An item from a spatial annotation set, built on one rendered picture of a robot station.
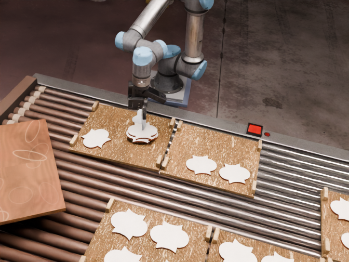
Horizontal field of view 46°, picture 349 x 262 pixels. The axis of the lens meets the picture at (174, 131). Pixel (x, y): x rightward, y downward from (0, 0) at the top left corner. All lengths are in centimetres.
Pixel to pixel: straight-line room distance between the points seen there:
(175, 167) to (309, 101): 253
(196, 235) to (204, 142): 52
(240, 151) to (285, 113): 198
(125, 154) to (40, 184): 43
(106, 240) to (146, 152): 49
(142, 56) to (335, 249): 104
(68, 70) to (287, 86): 213
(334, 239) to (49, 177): 112
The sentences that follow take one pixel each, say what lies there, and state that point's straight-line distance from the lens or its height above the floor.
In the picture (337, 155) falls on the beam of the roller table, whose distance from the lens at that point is 215.
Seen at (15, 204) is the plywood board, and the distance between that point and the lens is 155.
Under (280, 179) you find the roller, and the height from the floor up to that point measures 92.
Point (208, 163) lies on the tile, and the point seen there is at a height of 95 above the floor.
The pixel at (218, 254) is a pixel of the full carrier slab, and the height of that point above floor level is 94.
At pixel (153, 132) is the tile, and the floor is 98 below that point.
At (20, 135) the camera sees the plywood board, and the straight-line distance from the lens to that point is 180.
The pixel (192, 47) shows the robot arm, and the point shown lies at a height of 121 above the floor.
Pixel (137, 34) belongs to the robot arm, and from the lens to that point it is 180.
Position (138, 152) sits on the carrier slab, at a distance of 184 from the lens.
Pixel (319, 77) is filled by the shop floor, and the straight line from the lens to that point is 457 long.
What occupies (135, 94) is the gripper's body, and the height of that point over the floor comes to 119.
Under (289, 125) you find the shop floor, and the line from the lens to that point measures 375.
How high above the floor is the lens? 223
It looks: 41 degrees down
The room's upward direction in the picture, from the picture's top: 8 degrees clockwise
